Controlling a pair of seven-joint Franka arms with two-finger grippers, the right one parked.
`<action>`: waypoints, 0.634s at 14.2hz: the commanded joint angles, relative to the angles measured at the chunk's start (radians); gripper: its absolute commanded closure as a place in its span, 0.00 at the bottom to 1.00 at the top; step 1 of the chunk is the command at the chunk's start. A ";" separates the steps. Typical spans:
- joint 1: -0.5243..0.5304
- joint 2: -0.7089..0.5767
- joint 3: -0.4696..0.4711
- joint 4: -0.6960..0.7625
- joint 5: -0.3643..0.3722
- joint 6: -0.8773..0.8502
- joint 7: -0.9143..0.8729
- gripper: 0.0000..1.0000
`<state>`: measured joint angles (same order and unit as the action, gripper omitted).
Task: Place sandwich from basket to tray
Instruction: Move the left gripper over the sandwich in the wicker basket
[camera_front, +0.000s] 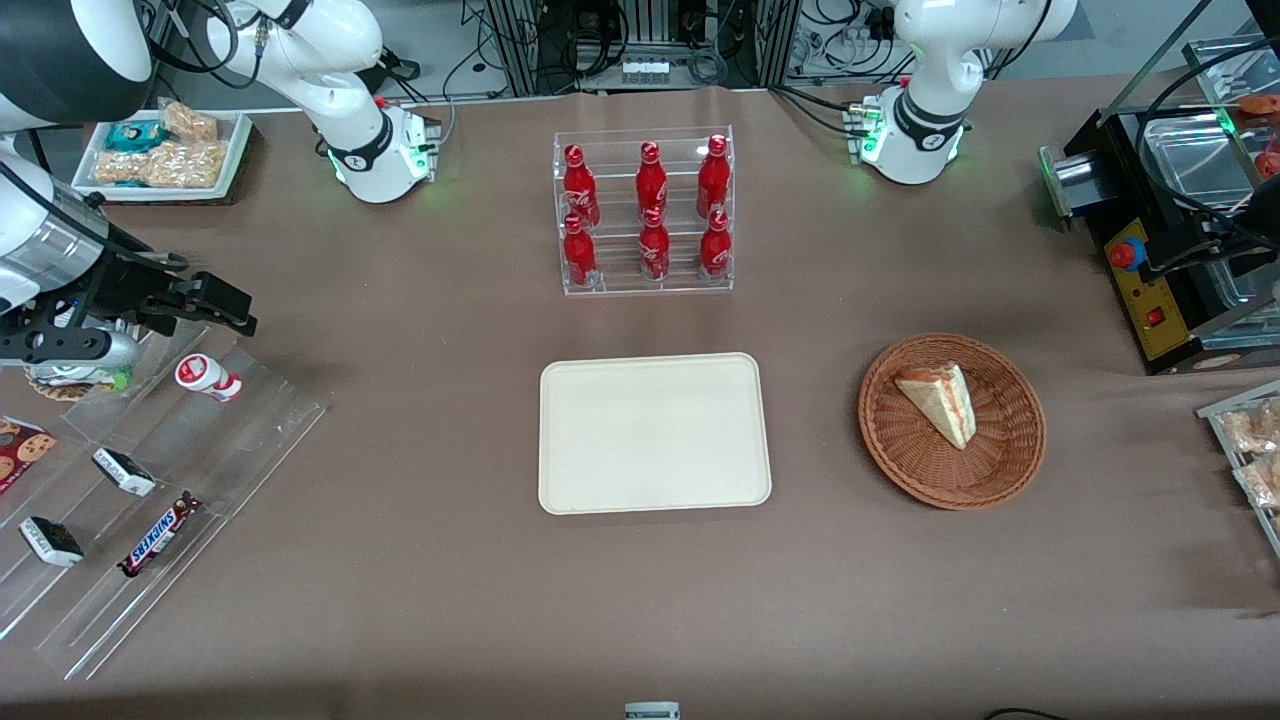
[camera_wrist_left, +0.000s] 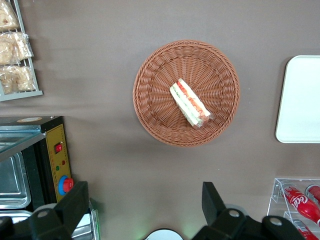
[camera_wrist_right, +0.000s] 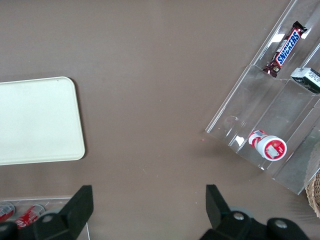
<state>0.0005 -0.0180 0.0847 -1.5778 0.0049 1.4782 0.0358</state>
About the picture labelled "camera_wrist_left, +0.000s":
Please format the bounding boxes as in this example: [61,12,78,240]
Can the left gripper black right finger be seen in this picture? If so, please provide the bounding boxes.
[191,181,306,240]

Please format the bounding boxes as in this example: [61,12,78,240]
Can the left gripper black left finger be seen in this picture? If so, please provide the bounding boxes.
[27,181,90,240]

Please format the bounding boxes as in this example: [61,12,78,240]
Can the triangle sandwich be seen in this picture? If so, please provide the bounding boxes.
[169,77,215,130]

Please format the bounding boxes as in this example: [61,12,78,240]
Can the cream plastic serving tray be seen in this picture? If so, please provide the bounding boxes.
[275,55,320,144]

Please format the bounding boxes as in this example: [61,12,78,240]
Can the round brown wicker basket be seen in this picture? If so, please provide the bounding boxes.
[132,39,241,148]

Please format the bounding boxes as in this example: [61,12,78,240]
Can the grey metal warmer drawer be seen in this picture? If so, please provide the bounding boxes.
[72,197,101,240]

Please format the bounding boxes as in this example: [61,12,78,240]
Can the steel food pan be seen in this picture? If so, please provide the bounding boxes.
[0,151,32,210]
[0,209,34,226]

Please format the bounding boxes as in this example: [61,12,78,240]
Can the clear acrylic bottle rack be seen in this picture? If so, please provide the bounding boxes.
[266,177,320,240]

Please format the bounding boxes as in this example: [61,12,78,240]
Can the black food warmer yellow panel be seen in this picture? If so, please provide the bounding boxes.
[0,115,75,240]

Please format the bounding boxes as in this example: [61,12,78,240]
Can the red cola bottle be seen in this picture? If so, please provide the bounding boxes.
[291,219,320,240]
[281,186,320,227]
[305,184,320,204]

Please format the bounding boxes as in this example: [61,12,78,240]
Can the clear bag of crackers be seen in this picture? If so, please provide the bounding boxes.
[0,65,37,95]
[0,31,35,66]
[0,0,21,32]

